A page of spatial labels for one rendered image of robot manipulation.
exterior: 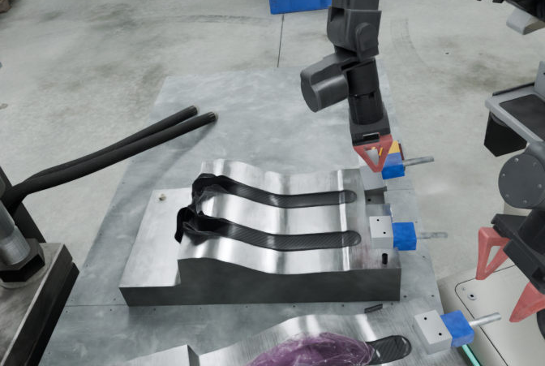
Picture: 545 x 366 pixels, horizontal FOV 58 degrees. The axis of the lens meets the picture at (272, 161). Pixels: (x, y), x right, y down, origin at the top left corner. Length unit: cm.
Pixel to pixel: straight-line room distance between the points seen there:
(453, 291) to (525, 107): 78
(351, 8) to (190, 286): 54
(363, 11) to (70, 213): 203
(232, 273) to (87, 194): 184
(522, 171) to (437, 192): 175
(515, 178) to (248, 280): 49
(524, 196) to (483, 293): 107
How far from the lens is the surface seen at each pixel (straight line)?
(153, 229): 104
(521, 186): 57
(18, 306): 114
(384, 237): 87
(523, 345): 156
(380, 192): 101
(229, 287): 91
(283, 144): 127
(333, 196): 99
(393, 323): 84
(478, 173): 244
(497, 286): 165
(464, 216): 222
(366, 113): 85
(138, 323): 98
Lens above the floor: 156
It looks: 39 degrees down
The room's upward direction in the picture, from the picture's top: 9 degrees counter-clockwise
